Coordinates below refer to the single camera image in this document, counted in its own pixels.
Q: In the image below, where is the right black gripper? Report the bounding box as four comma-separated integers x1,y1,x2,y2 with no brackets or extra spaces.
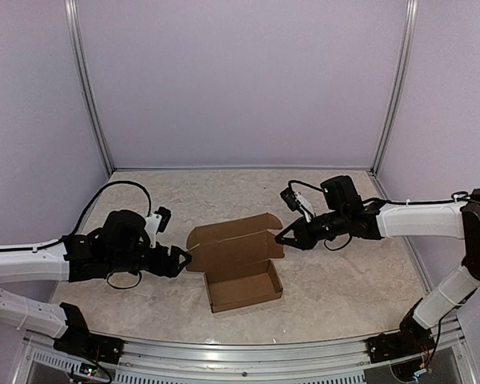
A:
275,207,348,250

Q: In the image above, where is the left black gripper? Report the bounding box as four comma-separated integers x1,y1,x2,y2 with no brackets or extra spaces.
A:
107,243,191,278

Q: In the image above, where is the brown cardboard box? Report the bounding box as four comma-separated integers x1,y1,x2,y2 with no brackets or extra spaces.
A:
186,213,284,314

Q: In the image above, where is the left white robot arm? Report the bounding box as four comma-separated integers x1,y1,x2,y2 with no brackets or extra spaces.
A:
0,210,192,356

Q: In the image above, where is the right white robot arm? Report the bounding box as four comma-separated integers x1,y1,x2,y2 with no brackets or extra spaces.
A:
275,175,480,355

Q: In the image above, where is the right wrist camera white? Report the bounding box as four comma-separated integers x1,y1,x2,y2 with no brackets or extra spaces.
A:
280,187,315,222

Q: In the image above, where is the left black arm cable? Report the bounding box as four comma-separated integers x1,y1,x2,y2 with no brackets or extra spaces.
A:
0,180,153,291

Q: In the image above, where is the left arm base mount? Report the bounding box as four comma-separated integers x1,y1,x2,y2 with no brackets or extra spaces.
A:
54,333,125,365

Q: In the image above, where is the front aluminium frame rail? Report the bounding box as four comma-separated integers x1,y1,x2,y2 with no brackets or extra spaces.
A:
11,317,480,383

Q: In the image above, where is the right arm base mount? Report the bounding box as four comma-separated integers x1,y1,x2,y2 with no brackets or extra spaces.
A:
366,330,435,363

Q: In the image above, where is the right aluminium frame post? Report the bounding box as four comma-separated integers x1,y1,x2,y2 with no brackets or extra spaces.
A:
370,0,419,178

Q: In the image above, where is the aluminium frame post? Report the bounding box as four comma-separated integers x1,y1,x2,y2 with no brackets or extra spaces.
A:
370,0,419,178
63,0,115,176

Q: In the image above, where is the left aluminium frame post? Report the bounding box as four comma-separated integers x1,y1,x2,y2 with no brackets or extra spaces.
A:
63,0,115,176

